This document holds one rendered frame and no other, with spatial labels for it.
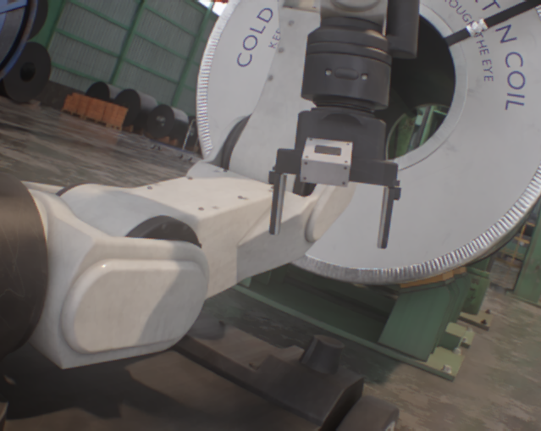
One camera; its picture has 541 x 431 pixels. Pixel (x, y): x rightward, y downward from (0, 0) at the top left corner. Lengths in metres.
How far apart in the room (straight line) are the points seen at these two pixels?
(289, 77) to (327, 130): 0.27
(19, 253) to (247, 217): 0.34
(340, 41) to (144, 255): 0.27
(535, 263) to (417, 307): 4.45
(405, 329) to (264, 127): 1.12
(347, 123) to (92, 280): 0.28
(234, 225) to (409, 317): 1.19
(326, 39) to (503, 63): 1.13
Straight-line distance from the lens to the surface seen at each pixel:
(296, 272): 2.54
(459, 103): 1.61
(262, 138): 0.78
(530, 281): 6.16
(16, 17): 2.26
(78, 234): 0.43
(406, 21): 0.58
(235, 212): 0.65
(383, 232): 0.56
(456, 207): 1.56
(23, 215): 0.42
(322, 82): 0.54
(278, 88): 0.81
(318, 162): 0.49
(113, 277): 0.44
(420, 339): 1.78
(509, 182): 1.56
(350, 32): 0.54
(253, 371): 0.69
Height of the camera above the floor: 0.43
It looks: 5 degrees down
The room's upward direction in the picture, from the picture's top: 19 degrees clockwise
